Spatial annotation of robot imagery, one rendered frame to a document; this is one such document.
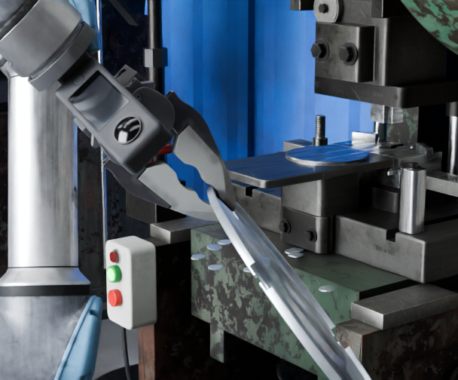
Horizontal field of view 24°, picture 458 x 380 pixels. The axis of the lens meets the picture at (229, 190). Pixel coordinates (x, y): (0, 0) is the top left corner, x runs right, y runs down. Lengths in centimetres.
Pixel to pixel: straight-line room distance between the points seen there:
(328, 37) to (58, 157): 48
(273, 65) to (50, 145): 240
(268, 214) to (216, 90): 228
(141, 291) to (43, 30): 88
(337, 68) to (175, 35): 259
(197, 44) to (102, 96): 313
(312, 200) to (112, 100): 73
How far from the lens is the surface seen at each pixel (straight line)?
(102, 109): 90
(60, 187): 135
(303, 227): 162
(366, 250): 157
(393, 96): 160
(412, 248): 150
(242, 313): 168
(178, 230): 176
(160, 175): 96
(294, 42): 361
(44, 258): 134
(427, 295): 147
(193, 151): 96
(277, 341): 162
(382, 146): 173
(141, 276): 173
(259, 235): 113
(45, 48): 92
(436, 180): 163
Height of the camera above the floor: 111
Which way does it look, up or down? 13 degrees down
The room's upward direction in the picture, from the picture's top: straight up
